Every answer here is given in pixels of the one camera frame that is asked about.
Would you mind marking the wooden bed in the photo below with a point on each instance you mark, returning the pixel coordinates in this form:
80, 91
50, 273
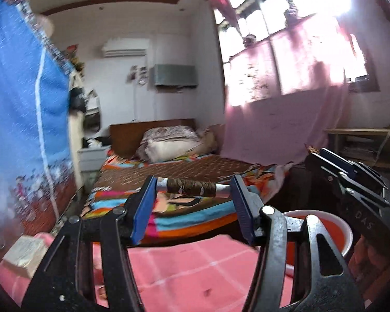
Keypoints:
126, 136

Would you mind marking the pink checked blanket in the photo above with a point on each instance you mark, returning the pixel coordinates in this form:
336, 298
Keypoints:
188, 273

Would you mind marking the wall-mounted television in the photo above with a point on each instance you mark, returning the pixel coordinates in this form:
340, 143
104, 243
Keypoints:
175, 75

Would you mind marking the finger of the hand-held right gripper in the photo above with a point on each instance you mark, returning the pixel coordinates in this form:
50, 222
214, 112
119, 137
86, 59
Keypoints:
354, 168
328, 172

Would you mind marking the wall socket with chargers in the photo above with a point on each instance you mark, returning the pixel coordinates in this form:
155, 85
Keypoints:
138, 74

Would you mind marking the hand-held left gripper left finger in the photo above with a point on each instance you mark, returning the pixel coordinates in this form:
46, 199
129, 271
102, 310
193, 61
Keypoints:
143, 214

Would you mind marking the black cloth on nightstand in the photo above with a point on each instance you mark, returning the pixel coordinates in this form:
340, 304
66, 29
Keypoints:
97, 142

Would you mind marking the black handbag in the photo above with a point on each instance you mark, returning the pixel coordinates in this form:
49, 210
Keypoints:
78, 100

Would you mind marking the pink curtain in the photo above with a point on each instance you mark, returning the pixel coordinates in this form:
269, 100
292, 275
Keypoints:
279, 120

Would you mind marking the dark wooden desk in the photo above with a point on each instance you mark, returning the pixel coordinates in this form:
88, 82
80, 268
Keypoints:
360, 131

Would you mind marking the brown handbag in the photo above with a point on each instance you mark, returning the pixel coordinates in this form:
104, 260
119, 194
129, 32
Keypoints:
93, 118

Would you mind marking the window with frame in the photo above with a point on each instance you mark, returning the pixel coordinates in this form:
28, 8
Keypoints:
247, 6

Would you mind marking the brown patterned wrapper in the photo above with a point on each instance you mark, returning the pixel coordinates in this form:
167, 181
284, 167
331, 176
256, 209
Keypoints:
191, 187

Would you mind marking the floral patterned pillow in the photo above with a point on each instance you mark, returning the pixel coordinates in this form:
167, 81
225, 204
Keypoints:
169, 134

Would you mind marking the orange bucket with white rim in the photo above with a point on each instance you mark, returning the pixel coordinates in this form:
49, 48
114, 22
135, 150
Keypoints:
331, 234

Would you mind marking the thick old book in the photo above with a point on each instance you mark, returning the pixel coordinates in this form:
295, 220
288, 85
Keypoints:
24, 256

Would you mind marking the beige crumpled cloth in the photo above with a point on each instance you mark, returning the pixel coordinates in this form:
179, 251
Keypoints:
209, 139

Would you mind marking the red artificial flowers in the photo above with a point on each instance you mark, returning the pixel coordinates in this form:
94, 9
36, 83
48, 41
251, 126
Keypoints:
71, 52

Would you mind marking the white air conditioner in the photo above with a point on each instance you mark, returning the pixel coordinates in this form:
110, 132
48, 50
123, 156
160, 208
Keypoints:
125, 47

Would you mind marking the stack of papers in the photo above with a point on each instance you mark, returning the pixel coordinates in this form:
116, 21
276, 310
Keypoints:
357, 152

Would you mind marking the pale basket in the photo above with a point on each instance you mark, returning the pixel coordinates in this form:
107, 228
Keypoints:
46, 25

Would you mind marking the cream pillow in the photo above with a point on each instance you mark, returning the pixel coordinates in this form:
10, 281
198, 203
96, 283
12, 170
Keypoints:
169, 151

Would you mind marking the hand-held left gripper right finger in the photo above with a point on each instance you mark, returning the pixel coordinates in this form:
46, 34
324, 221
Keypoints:
243, 211

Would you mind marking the blue dotted fabric wardrobe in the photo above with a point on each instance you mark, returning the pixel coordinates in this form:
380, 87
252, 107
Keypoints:
16, 104

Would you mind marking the white nightstand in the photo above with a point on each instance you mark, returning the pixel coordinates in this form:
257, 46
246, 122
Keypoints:
91, 159

